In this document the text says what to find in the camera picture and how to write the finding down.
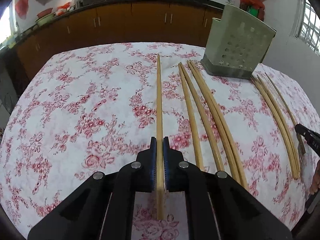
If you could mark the green perforated utensil holder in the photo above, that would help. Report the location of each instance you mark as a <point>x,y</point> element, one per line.
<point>236,44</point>

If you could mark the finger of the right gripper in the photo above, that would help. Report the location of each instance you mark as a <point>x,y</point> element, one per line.
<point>312,138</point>

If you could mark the red plastic bag hanging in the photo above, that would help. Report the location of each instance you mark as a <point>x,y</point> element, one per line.
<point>21,8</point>

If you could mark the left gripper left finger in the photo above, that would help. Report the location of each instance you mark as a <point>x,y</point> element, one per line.
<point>102,206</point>

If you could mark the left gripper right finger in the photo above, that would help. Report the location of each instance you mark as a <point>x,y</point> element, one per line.
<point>217,206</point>

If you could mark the brown lower kitchen cabinets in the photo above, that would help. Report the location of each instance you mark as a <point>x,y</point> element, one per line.
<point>124,22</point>

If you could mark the floral red white tablecloth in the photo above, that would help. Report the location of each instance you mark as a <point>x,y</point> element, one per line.
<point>93,109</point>

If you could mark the barred window right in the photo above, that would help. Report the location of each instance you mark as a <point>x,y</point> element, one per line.
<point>309,27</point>

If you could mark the red bag on counter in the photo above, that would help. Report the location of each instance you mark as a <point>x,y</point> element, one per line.
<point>254,7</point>

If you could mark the green basin with red lid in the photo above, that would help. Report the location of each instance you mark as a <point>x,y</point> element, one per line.
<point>45,17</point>

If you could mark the person right hand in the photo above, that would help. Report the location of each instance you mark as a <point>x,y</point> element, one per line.
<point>315,180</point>

